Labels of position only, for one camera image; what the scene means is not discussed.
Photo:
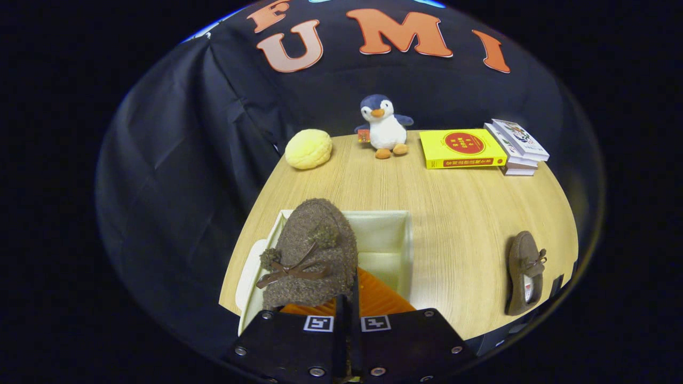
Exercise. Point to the yellow round bun toy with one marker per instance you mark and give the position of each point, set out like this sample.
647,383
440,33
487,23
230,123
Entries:
308,149

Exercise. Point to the yellow book with red circle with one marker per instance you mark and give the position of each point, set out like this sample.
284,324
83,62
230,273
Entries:
461,149

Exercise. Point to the penguin plush toy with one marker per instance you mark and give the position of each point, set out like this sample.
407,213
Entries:
385,130

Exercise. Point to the black table edge clamp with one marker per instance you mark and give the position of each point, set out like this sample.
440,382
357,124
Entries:
557,284

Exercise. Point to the beige fabric storage box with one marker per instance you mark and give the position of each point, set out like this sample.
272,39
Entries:
384,234

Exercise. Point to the brown fuzzy shoe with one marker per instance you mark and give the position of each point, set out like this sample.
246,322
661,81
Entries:
315,234
520,256

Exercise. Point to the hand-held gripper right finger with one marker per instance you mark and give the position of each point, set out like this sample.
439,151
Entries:
405,341

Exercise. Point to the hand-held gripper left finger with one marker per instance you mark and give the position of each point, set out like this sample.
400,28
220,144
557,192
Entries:
288,341

